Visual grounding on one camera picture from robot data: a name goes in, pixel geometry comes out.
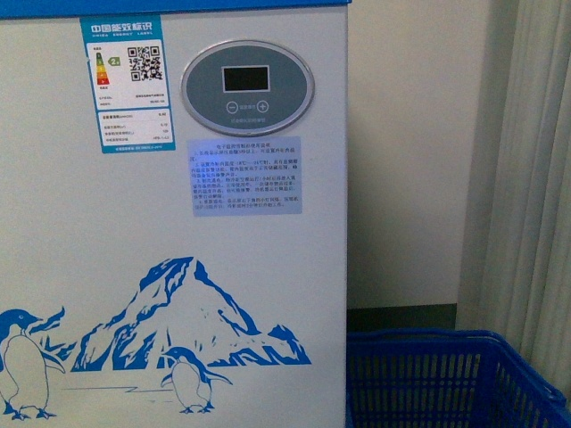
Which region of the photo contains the grey oval control panel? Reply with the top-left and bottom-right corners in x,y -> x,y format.
181,39 -> 315,137

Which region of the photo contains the blue energy label sticker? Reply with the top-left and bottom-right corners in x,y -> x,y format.
79,14 -> 176,154

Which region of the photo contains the white pleated curtain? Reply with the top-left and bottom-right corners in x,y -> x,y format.
456,1 -> 570,394

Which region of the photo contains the silver instruction sticker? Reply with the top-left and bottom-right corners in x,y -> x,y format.
187,136 -> 302,218

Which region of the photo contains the blue plastic shopping basket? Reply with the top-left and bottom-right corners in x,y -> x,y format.
346,329 -> 570,427

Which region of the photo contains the white blue chest freezer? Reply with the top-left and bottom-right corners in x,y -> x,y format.
1,1 -> 349,427

